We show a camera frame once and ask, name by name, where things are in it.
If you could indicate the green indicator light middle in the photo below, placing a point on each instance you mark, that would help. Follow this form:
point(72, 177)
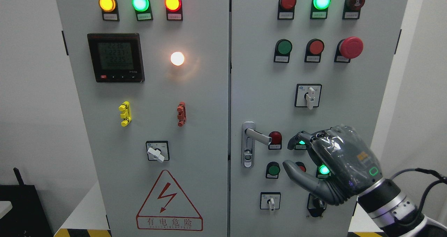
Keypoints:
point(300, 145)

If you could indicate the black selector knob switch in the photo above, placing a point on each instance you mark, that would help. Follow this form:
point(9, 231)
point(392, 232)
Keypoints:
point(315, 206)

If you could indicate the dark red buzzer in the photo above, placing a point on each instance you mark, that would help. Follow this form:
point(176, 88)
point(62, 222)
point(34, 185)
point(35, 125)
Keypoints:
point(352, 9)

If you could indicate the grey cabinet door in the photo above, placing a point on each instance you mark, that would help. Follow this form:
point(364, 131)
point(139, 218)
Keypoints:
point(263, 91)
point(198, 150)

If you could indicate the red push button upper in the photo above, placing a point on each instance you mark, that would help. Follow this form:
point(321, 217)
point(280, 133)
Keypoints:
point(314, 50)

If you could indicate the white rotary switch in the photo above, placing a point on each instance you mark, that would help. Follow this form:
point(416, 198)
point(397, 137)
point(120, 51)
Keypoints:
point(270, 201)
point(308, 95)

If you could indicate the green indicator light top right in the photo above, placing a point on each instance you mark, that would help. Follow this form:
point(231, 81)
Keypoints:
point(319, 9)

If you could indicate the red indicator light top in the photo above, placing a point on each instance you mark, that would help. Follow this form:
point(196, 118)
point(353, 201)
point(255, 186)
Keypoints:
point(286, 9)

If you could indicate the green indicator light lower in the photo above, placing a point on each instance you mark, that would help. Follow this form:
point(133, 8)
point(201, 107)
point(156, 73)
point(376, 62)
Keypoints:
point(322, 172)

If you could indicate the red electric hazard sign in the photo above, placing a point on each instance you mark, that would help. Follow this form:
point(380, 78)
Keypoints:
point(167, 207)

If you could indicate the green push button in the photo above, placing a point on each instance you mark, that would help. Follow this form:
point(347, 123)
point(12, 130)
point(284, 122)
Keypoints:
point(272, 170)
point(282, 51)

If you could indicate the yellow indicator light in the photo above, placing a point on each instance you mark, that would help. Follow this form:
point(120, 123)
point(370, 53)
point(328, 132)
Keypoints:
point(110, 11)

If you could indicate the white rotary switch left door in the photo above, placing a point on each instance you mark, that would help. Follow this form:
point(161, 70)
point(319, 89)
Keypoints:
point(158, 151)

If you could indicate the silver door handle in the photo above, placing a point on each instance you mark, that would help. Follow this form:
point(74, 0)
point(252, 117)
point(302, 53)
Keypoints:
point(249, 136)

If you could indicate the green push button upper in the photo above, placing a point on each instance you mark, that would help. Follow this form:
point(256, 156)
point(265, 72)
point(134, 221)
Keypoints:
point(282, 51)

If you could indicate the white glowing lamp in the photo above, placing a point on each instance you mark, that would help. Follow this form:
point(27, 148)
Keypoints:
point(177, 58)

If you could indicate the red-orange indicator light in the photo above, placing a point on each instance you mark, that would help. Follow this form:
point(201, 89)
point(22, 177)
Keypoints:
point(174, 11)

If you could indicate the black box with antenna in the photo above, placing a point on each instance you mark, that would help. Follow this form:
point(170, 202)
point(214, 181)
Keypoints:
point(27, 217)

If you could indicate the red plastic clip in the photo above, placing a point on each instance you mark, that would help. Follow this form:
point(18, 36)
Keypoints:
point(181, 114)

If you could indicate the yellow plastic clip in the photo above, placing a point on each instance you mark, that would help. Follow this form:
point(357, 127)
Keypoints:
point(125, 115)

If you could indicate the black digital power meter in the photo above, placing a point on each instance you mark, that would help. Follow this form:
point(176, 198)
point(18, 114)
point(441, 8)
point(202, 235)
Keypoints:
point(116, 57)

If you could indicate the red indicator light middle left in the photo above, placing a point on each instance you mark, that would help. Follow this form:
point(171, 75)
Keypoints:
point(276, 142)

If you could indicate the red indicator light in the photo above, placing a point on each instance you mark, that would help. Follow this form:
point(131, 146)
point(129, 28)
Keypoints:
point(276, 142)
point(286, 9)

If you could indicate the green push button lower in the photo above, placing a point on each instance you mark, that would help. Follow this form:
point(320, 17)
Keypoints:
point(272, 170)

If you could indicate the red push button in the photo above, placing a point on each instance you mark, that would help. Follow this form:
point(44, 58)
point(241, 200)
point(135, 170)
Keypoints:
point(314, 50)
point(301, 166)

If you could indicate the red emergency stop button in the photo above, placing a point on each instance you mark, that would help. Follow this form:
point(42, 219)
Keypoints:
point(348, 48)

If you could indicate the white rotary switch upper right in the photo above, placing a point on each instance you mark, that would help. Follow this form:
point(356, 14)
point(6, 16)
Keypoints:
point(308, 95)

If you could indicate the white rotary switch lower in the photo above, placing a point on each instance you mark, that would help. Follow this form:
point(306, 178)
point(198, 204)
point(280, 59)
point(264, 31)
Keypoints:
point(270, 201)

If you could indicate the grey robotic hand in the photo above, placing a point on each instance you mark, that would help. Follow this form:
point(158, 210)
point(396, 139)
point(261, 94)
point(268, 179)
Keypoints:
point(352, 165)

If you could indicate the red push button lower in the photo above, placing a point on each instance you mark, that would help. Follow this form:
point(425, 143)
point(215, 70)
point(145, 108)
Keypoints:
point(301, 166)

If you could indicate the green indicator light left door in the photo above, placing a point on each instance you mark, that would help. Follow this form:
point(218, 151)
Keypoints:
point(142, 10)

